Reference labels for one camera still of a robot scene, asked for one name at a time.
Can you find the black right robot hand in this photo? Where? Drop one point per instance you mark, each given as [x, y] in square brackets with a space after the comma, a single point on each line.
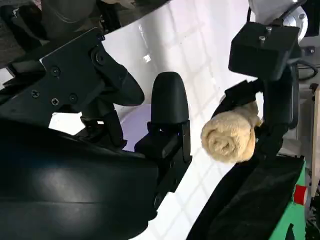
[62, 180]

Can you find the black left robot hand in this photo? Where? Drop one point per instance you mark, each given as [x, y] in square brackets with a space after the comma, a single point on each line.
[282, 105]

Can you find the beige towel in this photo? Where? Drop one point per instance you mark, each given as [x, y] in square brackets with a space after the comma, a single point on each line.
[225, 140]

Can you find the light wooden board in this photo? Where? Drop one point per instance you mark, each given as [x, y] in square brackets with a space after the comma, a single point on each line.
[315, 140]

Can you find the lilac plate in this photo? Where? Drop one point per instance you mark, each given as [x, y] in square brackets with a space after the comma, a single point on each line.
[138, 120]

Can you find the black fabric cover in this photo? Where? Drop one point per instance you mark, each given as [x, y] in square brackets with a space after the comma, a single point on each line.
[255, 200]

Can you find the green frame with red patch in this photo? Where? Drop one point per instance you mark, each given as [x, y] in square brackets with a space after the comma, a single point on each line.
[301, 220]

